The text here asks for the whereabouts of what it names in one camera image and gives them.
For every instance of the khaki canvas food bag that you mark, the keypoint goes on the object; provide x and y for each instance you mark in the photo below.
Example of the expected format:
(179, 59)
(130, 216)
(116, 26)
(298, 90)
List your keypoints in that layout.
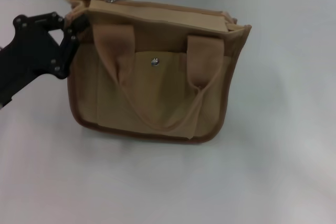
(157, 90)

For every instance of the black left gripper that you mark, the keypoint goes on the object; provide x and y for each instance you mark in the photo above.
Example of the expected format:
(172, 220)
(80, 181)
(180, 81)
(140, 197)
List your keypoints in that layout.
(26, 48)

